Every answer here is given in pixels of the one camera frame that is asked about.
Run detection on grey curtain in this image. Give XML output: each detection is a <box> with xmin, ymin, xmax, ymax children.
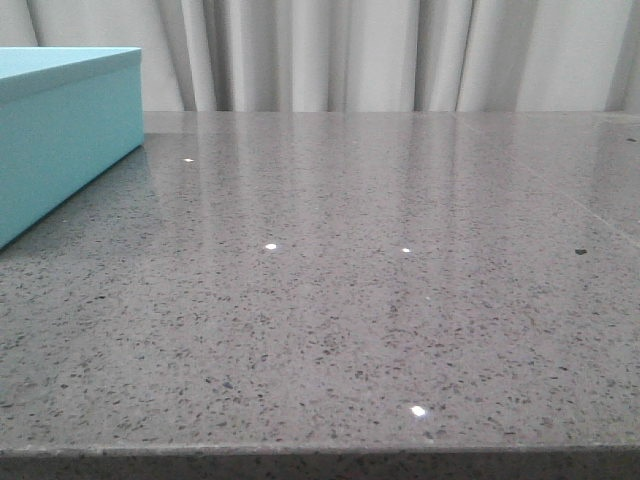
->
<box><xmin>1</xmin><ymin>0</ymin><xmax>639</xmax><ymax>113</ymax></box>

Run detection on light blue box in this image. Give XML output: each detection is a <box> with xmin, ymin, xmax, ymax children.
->
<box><xmin>1</xmin><ymin>47</ymin><xmax>144</xmax><ymax>245</ymax></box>

